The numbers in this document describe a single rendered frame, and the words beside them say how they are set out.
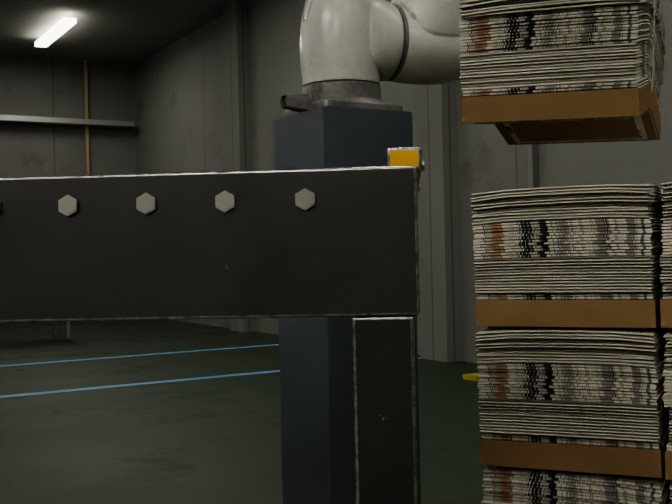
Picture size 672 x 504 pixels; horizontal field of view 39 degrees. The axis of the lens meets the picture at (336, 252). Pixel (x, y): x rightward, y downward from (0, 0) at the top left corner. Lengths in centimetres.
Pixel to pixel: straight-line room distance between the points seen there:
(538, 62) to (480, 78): 10
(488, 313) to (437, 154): 472
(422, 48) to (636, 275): 66
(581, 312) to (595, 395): 13
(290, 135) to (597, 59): 62
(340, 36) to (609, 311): 72
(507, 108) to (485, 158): 448
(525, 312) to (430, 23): 65
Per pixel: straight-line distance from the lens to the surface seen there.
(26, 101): 1175
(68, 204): 80
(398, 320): 76
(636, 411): 155
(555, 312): 155
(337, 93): 181
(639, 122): 177
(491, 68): 160
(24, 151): 1167
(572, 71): 157
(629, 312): 153
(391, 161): 81
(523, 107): 158
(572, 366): 155
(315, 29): 185
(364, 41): 185
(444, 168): 621
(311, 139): 178
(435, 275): 628
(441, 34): 193
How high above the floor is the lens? 73
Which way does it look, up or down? level
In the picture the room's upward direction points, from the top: 1 degrees counter-clockwise
